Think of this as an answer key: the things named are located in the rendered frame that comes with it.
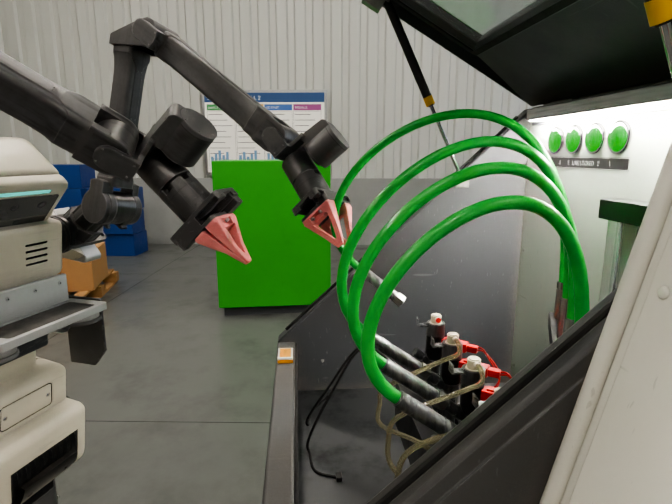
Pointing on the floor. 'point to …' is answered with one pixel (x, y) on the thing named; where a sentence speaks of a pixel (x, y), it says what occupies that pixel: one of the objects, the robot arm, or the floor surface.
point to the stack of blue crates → (134, 239)
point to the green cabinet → (270, 243)
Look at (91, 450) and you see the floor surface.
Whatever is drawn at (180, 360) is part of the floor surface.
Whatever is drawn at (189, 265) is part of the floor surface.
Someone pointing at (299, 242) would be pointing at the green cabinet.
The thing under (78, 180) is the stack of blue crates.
